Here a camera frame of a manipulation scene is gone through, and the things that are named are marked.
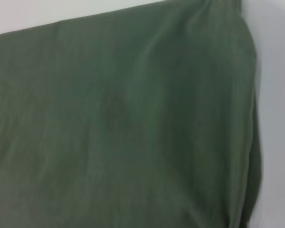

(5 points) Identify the dark green FREE t-shirt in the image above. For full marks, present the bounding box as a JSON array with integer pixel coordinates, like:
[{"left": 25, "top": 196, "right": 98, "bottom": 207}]
[{"left": 0, "top": 0, "right": 263, "bottom": 228}]

